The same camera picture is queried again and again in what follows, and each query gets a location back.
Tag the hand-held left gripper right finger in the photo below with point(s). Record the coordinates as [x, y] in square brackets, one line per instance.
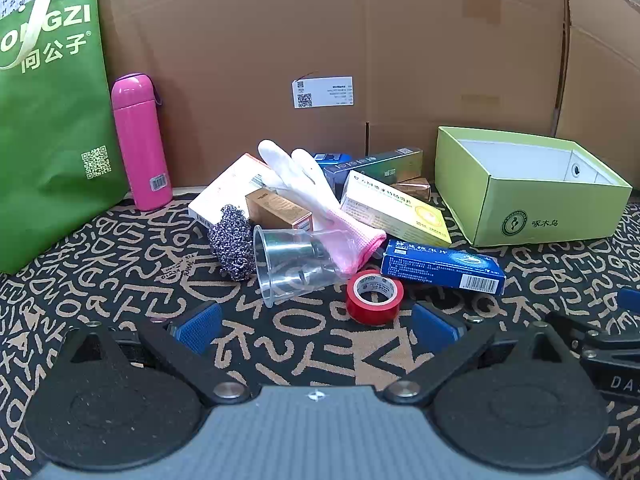
[435, 327]

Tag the yellow and white medicine box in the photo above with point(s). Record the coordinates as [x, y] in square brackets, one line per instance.
[390, 205]

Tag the black letter-patterned mat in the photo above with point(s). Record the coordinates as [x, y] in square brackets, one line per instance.
[125, 270]

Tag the blue small box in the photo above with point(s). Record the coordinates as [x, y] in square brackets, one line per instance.
[330, 157]

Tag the blue medicine box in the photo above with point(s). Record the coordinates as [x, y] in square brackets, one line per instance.
[440, 265]

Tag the cardboard box with tape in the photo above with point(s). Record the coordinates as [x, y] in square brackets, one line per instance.
[600, 85]

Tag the green shopping bag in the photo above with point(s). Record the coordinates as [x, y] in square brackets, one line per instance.
[50, 135]

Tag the clear plastic cup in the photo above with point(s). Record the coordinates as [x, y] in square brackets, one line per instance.
[285, 260]

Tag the dark green long box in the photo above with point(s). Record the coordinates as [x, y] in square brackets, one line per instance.
[390, 165]

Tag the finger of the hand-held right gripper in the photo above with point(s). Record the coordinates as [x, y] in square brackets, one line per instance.
[630, 300]
[575, 330]

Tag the white and orange box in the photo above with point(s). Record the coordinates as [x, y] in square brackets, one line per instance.
[225, 190]

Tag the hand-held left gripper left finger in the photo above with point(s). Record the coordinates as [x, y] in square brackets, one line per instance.
[200, 327]

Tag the steel wool scrubber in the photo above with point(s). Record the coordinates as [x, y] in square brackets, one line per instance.
[232, 245]

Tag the pink thermos bottle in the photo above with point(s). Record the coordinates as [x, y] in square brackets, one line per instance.
[140, 150]

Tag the red tape roll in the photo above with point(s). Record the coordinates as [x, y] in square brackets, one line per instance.
[370, 310]

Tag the gold brown small box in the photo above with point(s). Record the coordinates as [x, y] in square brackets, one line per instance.
[415, 190]

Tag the large cardboard box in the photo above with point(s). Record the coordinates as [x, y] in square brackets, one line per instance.
[250, 35]

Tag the white shipping label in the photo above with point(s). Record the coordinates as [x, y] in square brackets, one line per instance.
[322, 92]

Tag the light green box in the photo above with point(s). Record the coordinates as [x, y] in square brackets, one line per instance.
[550, 215]

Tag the white glove with pink cuff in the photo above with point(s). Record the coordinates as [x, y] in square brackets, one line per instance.
[305, 185]

